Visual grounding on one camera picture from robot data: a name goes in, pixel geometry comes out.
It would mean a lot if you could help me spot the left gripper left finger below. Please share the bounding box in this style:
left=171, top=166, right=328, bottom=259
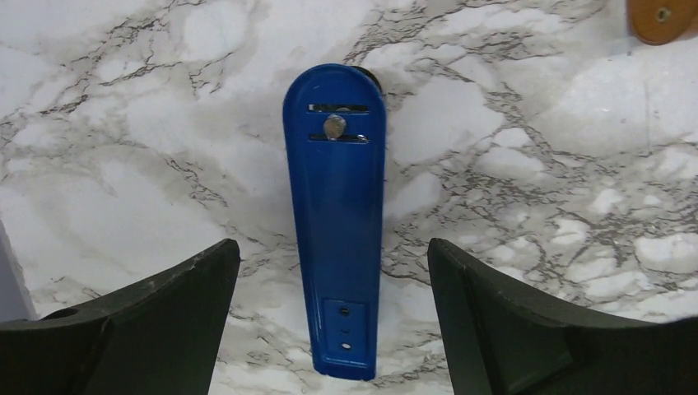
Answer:
left=1, top=239, right=240, bottom=394

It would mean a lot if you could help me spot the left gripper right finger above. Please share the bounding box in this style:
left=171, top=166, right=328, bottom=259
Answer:
left=427, top=239, right=697, bottom=394

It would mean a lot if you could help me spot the blue stapler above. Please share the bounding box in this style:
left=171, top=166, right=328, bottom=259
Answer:
left=282, top=63, right=388, bottom=381

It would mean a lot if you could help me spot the orange wooden shelf rack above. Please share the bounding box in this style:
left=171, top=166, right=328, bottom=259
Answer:
left=626, top=0, right=697, bottom=46

